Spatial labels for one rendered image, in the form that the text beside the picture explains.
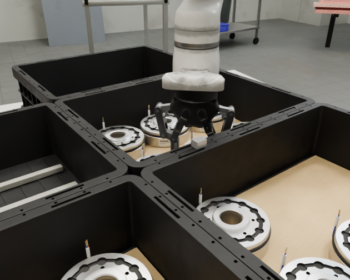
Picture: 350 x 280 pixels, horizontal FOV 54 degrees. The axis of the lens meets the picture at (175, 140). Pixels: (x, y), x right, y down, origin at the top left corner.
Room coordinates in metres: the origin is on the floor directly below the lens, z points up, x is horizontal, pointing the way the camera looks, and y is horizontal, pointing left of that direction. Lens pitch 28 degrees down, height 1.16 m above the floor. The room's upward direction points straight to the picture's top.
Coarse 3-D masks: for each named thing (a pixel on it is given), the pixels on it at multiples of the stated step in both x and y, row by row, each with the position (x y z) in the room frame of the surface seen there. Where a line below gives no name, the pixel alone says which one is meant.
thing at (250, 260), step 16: (304, 112) 0.55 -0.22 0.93; (336, 112) 0.56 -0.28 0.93; (256, 128) 0.49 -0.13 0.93; (208, 144) 0.43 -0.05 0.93; (224, 144) 0.44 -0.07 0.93; (176, 160) 0.39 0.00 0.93; (144, 176) 0.35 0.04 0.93; (160, 192) 0.32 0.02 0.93; (192, 208) 0.29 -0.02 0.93; (208, 224) 0.26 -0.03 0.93; (224, 240) 0.24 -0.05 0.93; (240, 256) 0.22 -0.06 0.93; (256, 272) 0.21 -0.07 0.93; (272, 272) 0.21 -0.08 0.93
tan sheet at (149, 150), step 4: (236, 120) 0.74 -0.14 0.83; (196, 132) 0.67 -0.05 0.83; (216, 132) 0.67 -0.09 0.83; (196, 136) 0.65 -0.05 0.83; (188, 140) 0.64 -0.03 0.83; (148, 148) 0.60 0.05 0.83; (152, 148) 0.60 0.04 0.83; (156, 148) 0.60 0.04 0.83; (160, 148) 0.60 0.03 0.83; (164, 148) 0.60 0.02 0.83; (168, 148) 0.60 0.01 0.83; (148, 152) 0.58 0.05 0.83; (152, 152) 0.58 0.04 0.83; (156, 152) 0.58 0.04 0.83; (160, 152) 0.58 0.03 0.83; (164, 152) 0.58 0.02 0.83
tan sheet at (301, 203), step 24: (312, 168) 0.53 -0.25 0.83; (336, 168) 0.53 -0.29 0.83; (264, 192) 0.45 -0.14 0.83; (288, 192) 0.45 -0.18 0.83; (312, 192) 0.45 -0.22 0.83; (336, 192) 0.45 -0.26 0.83; (288, 216) 0.40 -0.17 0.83; (312, 216) 0.40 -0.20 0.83; (288, 240) 0.35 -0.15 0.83; (312, 240) 0.35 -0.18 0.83
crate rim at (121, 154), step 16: (160, 80) 0.73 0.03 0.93; (240, 80) 0.74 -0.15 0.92; (80, 96) 0.63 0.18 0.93; (96, 96) 0.64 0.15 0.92; (288, 96) 0.64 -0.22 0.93; (304, 96) 0.63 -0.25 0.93; (64, 112) 0.55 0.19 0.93; (288, 112) 0.55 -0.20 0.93; (240, 128) 0.48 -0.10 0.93; (112, 144) 0.43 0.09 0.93; (128, 160) 0.39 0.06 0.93; (144, 160) 0.39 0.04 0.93; (160, 160) 0.39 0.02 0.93
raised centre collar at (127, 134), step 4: (108, 132) 0.60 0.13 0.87; (112, 132) 0.60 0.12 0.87; (116, 132) 0.61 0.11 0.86; (120, 132) 0.61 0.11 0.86; (124, 132) 0.60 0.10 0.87; (128, 132) 0.60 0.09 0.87; (108, 136) 0.58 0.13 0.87; (124, 136) 0.58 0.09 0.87; (128, 136) 0.58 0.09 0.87; (112, 140) 0.57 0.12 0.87; (116, 140) 0.57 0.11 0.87; (120, 140) 0.57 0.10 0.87; (124, 140) 0.57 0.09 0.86
